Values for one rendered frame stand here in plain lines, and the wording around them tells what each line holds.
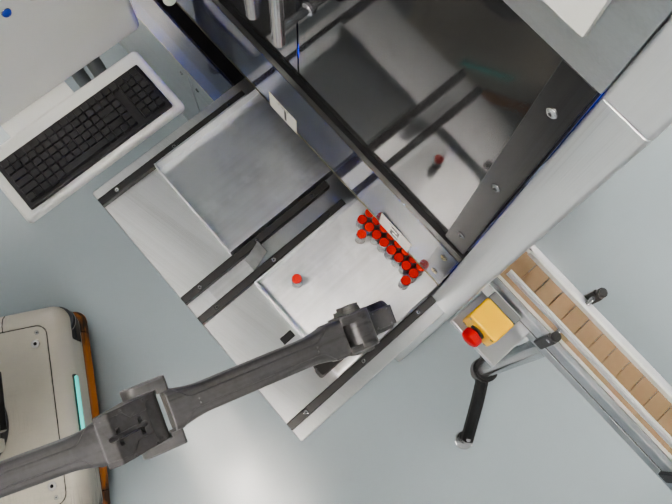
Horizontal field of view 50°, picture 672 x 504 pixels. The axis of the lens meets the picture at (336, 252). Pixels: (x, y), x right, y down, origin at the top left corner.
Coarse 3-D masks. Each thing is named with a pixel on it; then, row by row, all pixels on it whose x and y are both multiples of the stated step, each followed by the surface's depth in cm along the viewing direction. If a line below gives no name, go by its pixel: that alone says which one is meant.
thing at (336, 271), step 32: (352, 224) 156; (288, 256) 151; (320, 256) 154; (352, 256) 154; (288, 288) 152; (320, 288) 152; (352, 288) 152; (384, 288) 153; (416, 288) 153; (288, 320) 147; (320, 320) 150
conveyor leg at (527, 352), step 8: (520, 344) 183; (528, 344) 173; (512, 352) 186; (520, 352) 179; (528, 352) 173; (536, 352) 168; (504, 360) 194; (512, 360) 187; (520, 360) 182; (528, 360) 178; (480, 368) 220; (488, 368) 211; (496, 368) 204; (504, 368) 198; (488, 376) 220
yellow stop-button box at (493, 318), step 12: (492, 300) 138; (480, 312) 137; (492, 312) 137; (504, 312) 137; (468, 324) 141; (480, 324) 136; (492, 324) 136; (504, 324) 136; (480, 336) 139; (492, 336) 136
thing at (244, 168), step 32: (256, 96) 163; (224, 128) 161; (256, 128) 161; (288, 128) 161; (160, 160) 155; (192, 160) 158; (224, 160) 159; (256, 160) 159; (288, 160) 159; (320, 160) 159; (192, 192) 156; (224, 192) 157; (256, 192) 157; (288, 192) 157; (224, 224) 155; (256, 224) 155
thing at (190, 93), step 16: (144, 32) 205; (128, 48) 244; (144, 48) 221; (160, 48) 202; (160, 64) 218; (176, 64) 199; (176, 80) 215; (192, 80) 197; (192, 96) 212; (208, 96) 194; (192, 112) 229
